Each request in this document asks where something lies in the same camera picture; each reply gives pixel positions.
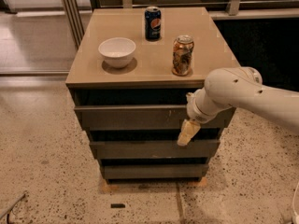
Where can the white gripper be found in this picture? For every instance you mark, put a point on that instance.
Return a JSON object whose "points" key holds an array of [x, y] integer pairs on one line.
{"points": [[194, 110]]}

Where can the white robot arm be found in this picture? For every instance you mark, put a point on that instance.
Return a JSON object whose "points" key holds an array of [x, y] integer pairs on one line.
{"points": [[240, 87]]}

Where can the grey middle drawer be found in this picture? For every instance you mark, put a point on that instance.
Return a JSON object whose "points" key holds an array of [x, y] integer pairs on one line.
{"points": [[153, 149]]}

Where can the grey drawer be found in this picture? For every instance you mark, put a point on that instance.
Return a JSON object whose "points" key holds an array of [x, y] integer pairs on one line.
{"points": [[131, 117], [153, 149], [153, 171]]}

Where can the grey drawer cabinet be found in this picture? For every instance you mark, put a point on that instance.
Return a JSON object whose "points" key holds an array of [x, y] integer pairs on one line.
{"points": [[148, 79]]}

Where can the grey top drawer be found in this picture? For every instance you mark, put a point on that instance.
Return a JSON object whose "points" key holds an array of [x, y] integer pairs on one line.
{"points": [[131, 117]]}

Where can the grey bottom drawer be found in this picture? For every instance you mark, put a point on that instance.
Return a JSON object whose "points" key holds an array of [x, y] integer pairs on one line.
{"points": [[153, 171]]}

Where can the orange soda can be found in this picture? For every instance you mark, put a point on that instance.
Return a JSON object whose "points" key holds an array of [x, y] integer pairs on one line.
{"points": [[182, 55]]}

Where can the white ceramic bowl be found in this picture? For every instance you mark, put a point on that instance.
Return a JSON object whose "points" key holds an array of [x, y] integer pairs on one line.
{"points": [[117, 52]]}

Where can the small black floor object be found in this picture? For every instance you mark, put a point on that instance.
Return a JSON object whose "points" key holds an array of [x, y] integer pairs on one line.
{"points": [[117, 205]]}

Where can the blue pepsi can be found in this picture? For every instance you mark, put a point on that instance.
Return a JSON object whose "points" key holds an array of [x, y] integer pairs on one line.
{"points": [[152, 23]]}

